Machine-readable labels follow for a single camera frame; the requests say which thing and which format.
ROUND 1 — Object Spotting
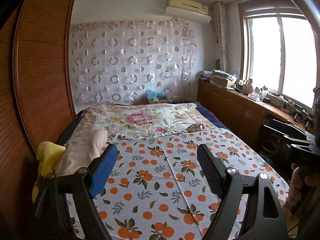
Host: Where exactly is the wooden wardrobe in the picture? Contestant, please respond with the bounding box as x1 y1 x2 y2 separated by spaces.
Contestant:
1 0 75 234

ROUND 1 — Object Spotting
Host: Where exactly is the navy blue blanket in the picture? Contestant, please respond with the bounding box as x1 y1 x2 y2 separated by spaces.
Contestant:
196 102 228 129

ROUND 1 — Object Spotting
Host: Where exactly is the yellow cloth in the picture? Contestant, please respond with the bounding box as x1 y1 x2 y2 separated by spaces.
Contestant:
32 141 66 203

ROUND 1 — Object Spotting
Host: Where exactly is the wall air conditioner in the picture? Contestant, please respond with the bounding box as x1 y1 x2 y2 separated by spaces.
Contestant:
165 0 212 23

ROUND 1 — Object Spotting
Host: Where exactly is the window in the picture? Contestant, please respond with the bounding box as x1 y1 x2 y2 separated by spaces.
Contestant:
238 0 319 109

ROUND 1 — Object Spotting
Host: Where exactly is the circle pattern sheer curtain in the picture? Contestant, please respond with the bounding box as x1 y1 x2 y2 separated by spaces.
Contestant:
69 20 197 110

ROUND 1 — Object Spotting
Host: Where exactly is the blue item on box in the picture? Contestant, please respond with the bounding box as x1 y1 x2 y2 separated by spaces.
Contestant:
146 89 167 104

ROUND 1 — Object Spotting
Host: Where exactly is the wooden sideboard cabinet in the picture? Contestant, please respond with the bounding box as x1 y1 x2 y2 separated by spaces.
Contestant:
197 81 306 151

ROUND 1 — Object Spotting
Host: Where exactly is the clutter pile on cabinet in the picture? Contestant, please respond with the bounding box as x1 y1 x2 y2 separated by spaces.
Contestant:
200 69 237 88

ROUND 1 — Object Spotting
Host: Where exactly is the right hand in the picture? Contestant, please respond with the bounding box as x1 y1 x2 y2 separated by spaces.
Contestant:
289 164 319 205

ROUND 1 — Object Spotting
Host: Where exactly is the orange print white sheet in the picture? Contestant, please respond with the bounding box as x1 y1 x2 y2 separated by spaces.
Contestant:
66 127 291 240

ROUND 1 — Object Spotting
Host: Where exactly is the floral quilt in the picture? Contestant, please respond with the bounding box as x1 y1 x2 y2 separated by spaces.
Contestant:
72 103 217 142

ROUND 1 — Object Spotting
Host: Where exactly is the pink figurine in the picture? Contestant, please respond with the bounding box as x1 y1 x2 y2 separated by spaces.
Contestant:
242 79 254 95

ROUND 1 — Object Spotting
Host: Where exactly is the cream beige garment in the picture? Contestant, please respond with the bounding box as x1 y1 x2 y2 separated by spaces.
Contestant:
55 129 108 177

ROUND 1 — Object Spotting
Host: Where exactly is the rolled white curtain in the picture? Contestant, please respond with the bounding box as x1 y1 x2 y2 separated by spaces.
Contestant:
213 2 228 72

